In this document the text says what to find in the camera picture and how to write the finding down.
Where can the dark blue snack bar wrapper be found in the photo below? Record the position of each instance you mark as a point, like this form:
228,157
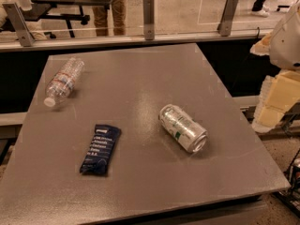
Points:
100,150

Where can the person with white shoe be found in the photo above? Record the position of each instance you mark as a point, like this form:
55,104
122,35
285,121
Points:
259,9

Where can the black table behind glass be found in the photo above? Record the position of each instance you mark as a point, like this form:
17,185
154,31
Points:
69,17

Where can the middle metal glass bracket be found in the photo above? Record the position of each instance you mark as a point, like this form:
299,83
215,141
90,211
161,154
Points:
148,19

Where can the clear plastic water bottle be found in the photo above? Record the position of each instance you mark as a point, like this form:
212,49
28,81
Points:
63,82

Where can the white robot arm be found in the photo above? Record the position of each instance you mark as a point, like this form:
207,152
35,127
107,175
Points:
284,51

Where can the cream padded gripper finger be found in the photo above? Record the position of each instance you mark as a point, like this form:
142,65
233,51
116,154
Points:
261,47
278,94

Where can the silver green 7up can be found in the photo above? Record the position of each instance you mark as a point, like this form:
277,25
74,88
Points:
188,133

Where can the black wire rack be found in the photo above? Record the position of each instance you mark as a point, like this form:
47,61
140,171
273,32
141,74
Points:
291,196

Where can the left metal glass bracket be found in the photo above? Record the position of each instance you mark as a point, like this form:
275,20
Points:
15,16

